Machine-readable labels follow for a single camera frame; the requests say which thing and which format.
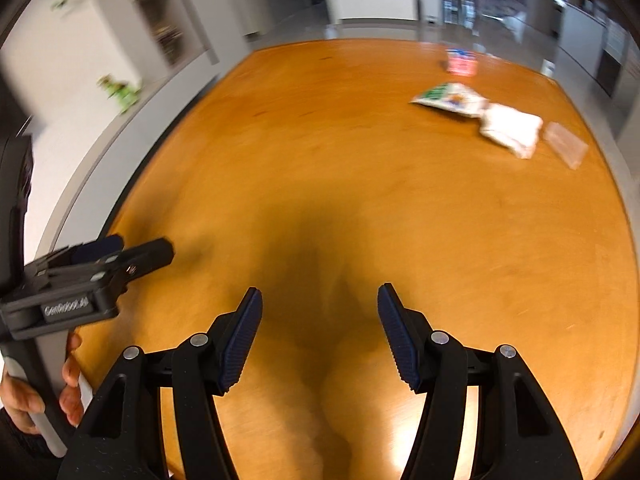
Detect green toy dinosaur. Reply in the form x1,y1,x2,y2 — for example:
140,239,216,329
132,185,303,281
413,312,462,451
98,75,141,115

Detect clear plastic cup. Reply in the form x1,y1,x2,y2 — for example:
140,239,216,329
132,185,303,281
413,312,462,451
542,122,588,170

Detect colourful foam puzzle cube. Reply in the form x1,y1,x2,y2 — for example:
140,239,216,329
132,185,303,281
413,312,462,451
446,49,477,77

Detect dried flower vase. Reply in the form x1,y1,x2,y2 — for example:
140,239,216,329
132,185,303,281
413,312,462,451
153,24,183,65

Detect white sideboard cabinet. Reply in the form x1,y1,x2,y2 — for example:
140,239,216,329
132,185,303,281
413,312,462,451
25,51,219,259

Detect person left hand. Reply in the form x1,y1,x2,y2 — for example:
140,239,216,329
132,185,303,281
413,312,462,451
1,332,85,436

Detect white snack sachet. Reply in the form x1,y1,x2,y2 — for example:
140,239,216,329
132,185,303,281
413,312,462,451
411,82,488,118

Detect white cloth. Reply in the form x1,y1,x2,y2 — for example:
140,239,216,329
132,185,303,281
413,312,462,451
480,103,544,159

